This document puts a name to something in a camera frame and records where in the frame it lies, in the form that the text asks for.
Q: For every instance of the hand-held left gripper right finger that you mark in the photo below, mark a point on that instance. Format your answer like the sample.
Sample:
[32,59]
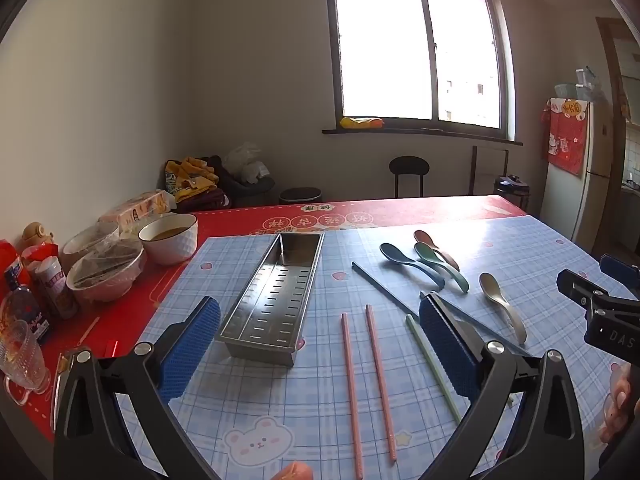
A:
[450,350]

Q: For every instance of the person's left hand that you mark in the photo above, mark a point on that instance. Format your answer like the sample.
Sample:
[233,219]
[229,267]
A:
[296,472]

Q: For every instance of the clear plastic bag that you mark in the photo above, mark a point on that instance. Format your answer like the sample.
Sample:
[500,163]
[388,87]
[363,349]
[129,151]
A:
[245,162]

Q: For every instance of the dark folding frame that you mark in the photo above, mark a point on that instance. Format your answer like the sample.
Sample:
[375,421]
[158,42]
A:
[475,170]

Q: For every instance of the person's right hand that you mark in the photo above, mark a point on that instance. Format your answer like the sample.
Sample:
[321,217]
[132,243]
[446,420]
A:
[620,400]

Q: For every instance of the beige spoon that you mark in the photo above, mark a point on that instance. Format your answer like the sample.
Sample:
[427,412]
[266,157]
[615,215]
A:
[492,285]

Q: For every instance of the white dimpled bowl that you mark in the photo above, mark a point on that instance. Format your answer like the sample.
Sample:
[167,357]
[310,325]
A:
[167,245]

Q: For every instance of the small tan toy figure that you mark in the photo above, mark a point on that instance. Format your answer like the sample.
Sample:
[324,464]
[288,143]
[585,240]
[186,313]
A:
[36,235]

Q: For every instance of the plastic-wrapped bowl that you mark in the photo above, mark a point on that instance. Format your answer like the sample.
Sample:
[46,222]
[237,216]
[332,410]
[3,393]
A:
[105,272]
[87,240]

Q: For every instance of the blue chopstick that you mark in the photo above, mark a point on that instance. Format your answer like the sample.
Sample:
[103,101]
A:
[500,336]
[380,285]

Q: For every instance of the clear glass cup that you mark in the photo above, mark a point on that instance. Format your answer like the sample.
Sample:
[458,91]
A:
[20,360]

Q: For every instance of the blue spoon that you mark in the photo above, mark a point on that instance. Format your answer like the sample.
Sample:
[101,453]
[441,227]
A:
[392,252]

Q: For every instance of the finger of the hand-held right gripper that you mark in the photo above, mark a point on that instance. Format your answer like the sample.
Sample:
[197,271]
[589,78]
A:
[575,287]
[620,267]

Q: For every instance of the white refrigerator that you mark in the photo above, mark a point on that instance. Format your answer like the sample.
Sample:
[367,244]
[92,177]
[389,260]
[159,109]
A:
[597,200]

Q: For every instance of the black round chair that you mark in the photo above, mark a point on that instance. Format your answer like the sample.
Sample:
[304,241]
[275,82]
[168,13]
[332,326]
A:
[409,166]

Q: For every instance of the red printed cloth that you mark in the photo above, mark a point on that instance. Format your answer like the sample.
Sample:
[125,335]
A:
[565,140]

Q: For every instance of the green chopstick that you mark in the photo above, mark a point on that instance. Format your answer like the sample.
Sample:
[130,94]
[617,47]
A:
[442,385]

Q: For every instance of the green spoon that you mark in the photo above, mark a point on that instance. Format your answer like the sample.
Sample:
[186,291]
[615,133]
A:
[430,255]

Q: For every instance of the blue label bottle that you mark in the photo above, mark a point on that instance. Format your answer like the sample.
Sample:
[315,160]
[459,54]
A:
[25,305]

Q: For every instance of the white snack cup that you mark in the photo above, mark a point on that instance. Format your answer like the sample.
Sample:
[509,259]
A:
[57,287]

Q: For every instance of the yellow item on windowsill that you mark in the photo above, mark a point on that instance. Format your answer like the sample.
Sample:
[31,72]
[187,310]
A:
[360,122]

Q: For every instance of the red printed tablecloth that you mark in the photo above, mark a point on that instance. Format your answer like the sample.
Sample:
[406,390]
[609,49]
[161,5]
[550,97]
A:
[225,220]

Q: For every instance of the pink chopstick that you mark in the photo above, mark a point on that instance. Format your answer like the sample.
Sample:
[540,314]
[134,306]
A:
[352,390]
[382,390]

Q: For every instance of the tissue pack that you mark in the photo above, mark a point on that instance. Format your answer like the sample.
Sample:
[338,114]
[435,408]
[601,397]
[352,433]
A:
[135,210]

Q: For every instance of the steel utensil tray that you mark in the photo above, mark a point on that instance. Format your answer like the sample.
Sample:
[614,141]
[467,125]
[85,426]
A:
[280,280]

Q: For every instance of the brown spoon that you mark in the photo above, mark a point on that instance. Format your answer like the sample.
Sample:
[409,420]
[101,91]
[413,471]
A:
[424,237]

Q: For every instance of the clear containers on refrigerator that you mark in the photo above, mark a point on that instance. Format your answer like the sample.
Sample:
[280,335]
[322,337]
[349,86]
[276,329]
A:
[582,85]

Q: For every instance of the metal utensil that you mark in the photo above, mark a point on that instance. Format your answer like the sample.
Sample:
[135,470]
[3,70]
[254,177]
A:
[62,385]

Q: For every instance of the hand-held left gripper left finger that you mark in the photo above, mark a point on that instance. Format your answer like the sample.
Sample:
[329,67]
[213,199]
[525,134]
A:
[190,345]

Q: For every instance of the red snack packet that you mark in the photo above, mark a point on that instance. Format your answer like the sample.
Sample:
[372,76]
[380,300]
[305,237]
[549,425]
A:
[30,255]

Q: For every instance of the window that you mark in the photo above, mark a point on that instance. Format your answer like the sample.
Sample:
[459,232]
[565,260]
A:
[385,50]

